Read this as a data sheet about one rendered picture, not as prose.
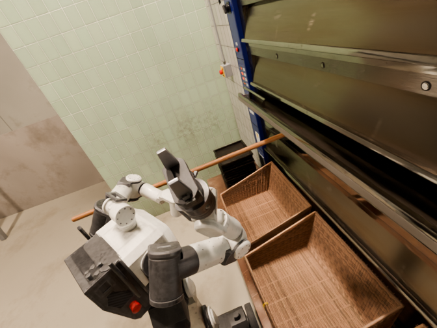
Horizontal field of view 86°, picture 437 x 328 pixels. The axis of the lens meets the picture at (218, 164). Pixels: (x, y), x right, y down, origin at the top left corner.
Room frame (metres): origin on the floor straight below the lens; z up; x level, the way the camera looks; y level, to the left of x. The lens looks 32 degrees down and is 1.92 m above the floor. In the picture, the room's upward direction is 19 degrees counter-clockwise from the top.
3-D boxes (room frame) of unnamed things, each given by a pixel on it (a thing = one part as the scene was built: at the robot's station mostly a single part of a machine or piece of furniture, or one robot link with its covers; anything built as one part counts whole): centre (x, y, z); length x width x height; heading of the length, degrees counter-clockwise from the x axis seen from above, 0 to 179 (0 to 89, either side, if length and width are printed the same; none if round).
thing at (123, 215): (0.63, 0.36, 1.47); 0.10 x 0.07 x 0.09; 38
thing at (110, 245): (0.60, 0.41, 1.27); 0.34 x 0.30 x 0.36; 38
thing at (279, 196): (1.19, -0.18, 0.72); 0.56 x 0.49 x 0.28; 4
